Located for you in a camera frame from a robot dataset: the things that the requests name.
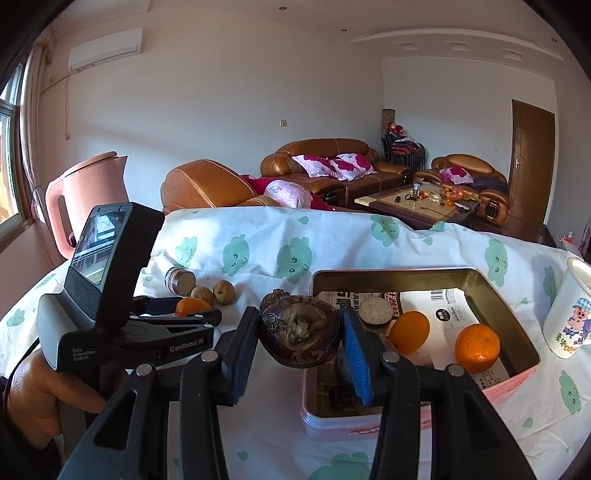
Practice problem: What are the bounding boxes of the pink floral pillow left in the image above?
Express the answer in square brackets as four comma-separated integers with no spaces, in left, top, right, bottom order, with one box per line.
[291,155,338,179]

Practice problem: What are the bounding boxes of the dark water chestnut front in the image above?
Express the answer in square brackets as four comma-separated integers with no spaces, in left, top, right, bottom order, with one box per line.
[257,289,342,369]

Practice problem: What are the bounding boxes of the white wall air conditioner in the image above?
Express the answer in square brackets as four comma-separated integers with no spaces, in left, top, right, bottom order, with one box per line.
[68,28,144,73]

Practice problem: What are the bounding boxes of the white cloud-print tablecloth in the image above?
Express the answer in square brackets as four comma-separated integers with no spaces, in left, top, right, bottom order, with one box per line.
[0,204,591,480]

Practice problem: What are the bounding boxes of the brown leather armchair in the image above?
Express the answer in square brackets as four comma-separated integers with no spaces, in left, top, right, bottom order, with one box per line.
[160,159,280,215]
[414,154,510,227]

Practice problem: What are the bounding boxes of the pink floral pillow right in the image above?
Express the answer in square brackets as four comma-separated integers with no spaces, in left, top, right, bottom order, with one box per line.
[329,153,377,182]

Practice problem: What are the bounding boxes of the pink metal tin box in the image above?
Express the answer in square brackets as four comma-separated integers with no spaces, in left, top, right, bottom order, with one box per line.
[301,267,540,441]

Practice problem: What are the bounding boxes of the white cartoon pig cup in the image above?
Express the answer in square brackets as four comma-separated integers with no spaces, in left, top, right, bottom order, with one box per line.
[542,257,591,359]

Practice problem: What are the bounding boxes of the orange kumquat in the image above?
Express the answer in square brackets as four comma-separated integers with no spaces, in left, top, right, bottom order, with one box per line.
[175,297,212,317]
[388,311,430,356]

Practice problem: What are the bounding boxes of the brown leather long sofa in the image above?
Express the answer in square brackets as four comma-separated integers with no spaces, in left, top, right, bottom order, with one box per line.
[260,138,412,208]

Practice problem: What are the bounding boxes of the window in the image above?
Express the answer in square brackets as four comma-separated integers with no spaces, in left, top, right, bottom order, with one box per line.
[0,63,32,251]

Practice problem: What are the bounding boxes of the pale pink cushion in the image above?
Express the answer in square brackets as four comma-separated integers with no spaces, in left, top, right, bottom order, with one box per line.
[264,180,312,209]

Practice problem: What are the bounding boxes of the brown leather far armchair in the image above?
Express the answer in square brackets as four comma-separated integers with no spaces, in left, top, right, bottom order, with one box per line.
[414,154,510,227]

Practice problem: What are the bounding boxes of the pink floral pillow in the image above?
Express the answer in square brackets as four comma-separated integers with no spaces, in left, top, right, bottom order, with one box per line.
[291,155,338,179]
[329,153,377,182]

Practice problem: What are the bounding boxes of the pink pillow on armchair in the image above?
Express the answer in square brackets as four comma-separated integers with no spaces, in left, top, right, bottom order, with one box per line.
[439,166,474,185]

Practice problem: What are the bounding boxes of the left hand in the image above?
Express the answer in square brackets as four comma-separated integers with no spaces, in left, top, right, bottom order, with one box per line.
[7,350,106,449]

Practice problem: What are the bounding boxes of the printed paper in tin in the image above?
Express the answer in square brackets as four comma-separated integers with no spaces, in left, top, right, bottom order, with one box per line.
[318,288,509,389]

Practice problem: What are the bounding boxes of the brown leather near armchair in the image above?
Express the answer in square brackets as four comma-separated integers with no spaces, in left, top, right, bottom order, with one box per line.
[160,159,280,215]

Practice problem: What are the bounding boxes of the pink electric kettle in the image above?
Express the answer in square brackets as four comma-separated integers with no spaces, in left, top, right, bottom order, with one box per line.
[45,151,128,259]

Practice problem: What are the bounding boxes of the stacked chairs with clothes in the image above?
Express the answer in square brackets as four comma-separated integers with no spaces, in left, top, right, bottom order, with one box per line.
[382,122,426,172]

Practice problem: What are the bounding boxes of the brown wooden door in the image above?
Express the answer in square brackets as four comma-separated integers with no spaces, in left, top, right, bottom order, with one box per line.
[509,100,555,227]

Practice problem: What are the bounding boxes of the wooden coffee table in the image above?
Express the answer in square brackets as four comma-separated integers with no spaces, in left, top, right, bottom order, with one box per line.
[355,183,480,230]

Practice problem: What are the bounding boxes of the purple sugarcane piece front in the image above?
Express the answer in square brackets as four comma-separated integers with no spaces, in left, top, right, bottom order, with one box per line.
[358,296,394,328]

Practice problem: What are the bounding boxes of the large mandarin orange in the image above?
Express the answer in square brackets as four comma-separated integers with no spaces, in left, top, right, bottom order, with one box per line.
[455,323,501,374]

